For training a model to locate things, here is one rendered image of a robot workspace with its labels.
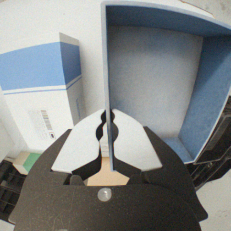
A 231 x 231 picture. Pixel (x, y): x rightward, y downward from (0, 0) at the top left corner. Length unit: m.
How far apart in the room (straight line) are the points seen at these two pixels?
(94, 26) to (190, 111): 0.24
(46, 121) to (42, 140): 0.05
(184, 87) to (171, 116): 0.06
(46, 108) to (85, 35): 0.15
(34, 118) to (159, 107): 0.22
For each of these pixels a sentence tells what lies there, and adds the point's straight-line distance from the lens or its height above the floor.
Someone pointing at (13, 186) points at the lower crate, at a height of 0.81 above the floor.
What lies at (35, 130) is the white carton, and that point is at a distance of 0.23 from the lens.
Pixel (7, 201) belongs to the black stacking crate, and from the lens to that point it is 0.55.
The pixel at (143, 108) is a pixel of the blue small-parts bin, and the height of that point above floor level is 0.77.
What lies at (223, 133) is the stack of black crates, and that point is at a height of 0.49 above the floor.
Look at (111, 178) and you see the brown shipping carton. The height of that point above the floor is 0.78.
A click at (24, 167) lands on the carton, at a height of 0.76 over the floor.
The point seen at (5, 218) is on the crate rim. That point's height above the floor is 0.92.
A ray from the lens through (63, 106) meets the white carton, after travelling 0.17.
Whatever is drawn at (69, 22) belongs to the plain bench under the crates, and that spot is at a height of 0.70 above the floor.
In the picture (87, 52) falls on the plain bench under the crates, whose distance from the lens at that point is 0.24.
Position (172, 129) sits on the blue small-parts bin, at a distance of 0.24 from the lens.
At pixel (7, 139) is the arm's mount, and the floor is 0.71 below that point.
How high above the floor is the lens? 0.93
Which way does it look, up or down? 60 degrees down
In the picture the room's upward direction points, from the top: 175 degrees clockwise
